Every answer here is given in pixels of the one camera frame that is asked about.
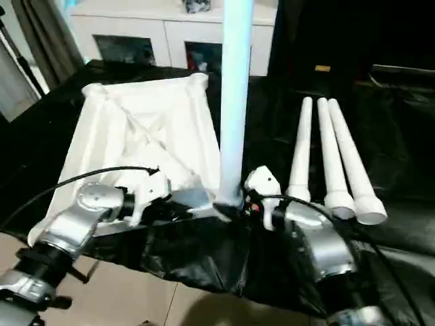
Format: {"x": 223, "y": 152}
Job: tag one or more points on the small tan tag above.
{"x": 323, "y": 68}

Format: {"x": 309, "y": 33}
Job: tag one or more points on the white plastic table top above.
{"x": 142, "y": 129}

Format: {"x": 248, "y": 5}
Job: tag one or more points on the black and white stand pole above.
{"x": 20, "y": 61}

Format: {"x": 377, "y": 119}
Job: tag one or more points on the white cup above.
{"x": 203, "y": 67}

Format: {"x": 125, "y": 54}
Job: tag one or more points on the black folding table frame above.
{"x": 85, "y": 273}

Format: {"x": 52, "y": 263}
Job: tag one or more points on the long black bar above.
{"x": 404, "y": 68}

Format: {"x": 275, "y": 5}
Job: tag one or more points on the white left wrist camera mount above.
{"x": 153, "y": 190}

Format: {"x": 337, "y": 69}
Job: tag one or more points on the white cabinet with glass doors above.
{"x": 153, "y": 27}

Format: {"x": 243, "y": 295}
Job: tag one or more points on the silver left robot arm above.
{"x": 78, "y": 210}

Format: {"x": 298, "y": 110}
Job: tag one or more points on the grey speckled ornament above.
{"x": 197, "y": 6}

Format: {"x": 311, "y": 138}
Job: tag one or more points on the black mat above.
{"x": 221, "y": 258}

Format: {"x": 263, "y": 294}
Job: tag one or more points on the white plastic table leg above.
{"x": 234, "y": 102}
{"x": 353, "y": 163}
{"x": 331, "y": 156}
{"x": 302, "y": 149}

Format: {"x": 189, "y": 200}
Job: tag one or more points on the grey curtain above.
{"x": 51, "y": 37}

